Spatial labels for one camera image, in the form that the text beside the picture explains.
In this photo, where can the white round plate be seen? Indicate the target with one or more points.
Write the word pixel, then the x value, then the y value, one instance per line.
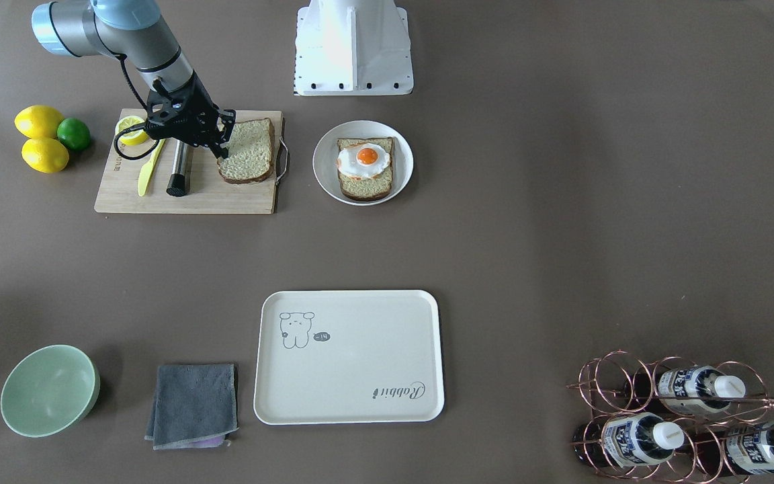
pixel 326 152

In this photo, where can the tea bottle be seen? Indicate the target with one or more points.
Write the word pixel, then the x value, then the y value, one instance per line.
pixel 741 451
pixel 627 441
pixel 694 391

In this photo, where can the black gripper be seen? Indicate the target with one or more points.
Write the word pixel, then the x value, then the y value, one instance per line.
pixel 197 101

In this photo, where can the wooden cutting board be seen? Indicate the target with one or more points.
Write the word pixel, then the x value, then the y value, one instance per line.
pixel 208 192

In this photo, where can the whole lemon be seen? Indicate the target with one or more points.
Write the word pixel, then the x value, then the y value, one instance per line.
pixel 38 121
pixel 46 155

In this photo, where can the grey folded cloth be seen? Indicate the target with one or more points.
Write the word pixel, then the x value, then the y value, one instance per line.
pixel 194 406

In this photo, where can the yellow plastic knife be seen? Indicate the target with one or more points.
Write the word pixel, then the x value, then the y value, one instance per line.
pixel 147 168

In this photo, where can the fried egg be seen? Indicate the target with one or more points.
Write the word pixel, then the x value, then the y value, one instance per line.
pixel 363 161

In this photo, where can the bread slice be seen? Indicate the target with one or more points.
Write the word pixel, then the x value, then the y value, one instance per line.
pixel 250 153
pixel 367 189

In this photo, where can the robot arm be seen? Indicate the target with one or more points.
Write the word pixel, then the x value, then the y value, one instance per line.
pixel 135 30

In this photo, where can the green bowl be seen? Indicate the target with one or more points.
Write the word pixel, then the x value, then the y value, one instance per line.
pixel 49 391

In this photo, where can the copper wire bottle rack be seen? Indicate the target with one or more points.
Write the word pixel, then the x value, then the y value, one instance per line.
pixel 674 420

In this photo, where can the whole lemon upper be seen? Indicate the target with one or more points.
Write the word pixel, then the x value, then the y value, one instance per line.
pixel 38 121

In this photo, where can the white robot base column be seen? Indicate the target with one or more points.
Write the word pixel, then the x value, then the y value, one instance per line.
pixel 360 48

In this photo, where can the green lime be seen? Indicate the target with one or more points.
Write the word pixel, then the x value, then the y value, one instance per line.
pixel 74 134

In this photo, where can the steel muddler black tip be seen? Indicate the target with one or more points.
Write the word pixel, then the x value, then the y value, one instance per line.
pixel 179 181

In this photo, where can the half lemon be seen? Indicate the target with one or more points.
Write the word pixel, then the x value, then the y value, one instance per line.
pixel 130 130

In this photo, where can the cream rabbit tray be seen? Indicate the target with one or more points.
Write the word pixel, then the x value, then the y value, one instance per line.
pixel 333 357

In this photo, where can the whole lemon lower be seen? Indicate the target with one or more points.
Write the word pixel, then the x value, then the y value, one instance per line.
pixel 46 155

